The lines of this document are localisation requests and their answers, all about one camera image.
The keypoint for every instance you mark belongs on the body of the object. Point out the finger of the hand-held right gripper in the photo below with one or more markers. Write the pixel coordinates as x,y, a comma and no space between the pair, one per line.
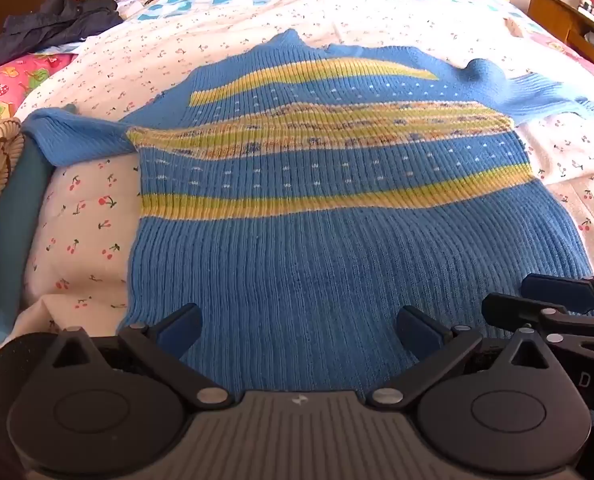
522,312
557,291

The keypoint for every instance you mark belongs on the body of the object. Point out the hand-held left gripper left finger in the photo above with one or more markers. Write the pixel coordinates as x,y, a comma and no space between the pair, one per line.
183,327

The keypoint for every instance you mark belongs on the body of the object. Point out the wooden side cabinet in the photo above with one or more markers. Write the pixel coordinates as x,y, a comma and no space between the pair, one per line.
562,20

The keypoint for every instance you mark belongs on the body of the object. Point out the blue striped knit sweater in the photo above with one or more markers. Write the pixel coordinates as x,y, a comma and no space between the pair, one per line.
302,240

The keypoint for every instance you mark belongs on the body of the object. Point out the pink cartoon blanket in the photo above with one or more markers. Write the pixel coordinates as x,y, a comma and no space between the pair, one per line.
17,80

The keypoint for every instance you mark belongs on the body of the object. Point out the teal folded garment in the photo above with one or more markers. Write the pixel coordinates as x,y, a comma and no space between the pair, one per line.
22,210

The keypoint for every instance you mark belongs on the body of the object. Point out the dark navy jacket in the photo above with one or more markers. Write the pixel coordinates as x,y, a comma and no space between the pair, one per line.
52,22

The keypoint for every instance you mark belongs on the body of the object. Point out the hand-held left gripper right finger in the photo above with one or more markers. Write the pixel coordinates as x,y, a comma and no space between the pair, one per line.
417,329

